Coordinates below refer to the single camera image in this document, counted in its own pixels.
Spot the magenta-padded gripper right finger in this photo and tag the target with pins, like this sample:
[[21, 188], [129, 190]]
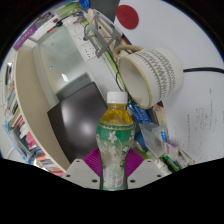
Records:
[[146, 171]]

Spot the green-labelled clear drink bottle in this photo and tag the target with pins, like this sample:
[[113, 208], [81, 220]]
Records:
[[115, 140]]

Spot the clear plastic box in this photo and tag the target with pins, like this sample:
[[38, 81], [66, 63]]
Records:
[[153, 138]]

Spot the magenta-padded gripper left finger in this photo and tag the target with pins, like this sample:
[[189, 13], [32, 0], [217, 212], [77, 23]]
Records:
[[80, 171]]

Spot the white handwritten paper sheet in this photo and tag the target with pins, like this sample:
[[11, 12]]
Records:
[[200, 126]]

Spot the grey metal laptop stand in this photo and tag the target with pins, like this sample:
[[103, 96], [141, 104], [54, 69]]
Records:
[[103, 35]]

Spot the white purple small packet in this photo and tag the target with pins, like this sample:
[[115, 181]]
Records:
[[170, 148]]

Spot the black computer monitor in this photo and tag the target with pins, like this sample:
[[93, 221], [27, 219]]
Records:
[[76, 123]]

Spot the wall shelf with books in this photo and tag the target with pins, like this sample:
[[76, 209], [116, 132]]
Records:
[[30, 110]]

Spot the black pen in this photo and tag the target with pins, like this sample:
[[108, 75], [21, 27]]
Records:
[[203, 69]]

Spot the black desk mat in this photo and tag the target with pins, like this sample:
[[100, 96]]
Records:
[[106, 8]]

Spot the round blue container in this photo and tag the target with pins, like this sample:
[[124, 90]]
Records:
[[140, 141]]

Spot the flat round red coaster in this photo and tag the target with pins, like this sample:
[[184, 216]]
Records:
[[127, 16]]

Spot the white patterned ceramic mug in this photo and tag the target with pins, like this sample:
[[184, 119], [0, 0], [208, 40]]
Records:
[[160, 73]]

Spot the blue snack packet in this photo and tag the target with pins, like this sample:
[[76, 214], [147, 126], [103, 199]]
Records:
[[138, 112]]

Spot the white wall socket strip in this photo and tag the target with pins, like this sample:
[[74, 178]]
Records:
[[87, 51]]

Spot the purple hanging banner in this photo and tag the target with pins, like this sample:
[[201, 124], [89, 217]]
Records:
[[25, 38]]

